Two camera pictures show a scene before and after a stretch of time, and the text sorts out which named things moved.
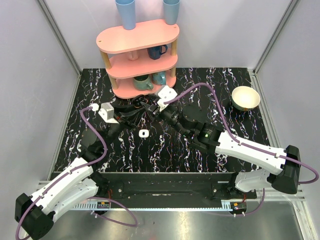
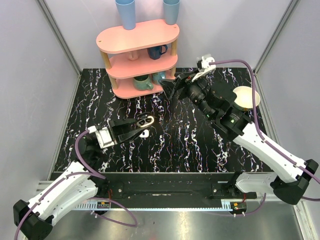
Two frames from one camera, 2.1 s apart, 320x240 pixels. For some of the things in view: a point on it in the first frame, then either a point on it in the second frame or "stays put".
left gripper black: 120,119 -> 113,131
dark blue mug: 155,52 stays put
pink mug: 133,55 stays put
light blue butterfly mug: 159,78 stays put
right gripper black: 153,111 -> 186,82
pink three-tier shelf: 140,61 stays put
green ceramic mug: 143,82 stays put
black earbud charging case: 136,101 -> 143,120
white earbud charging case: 143,133 stays put
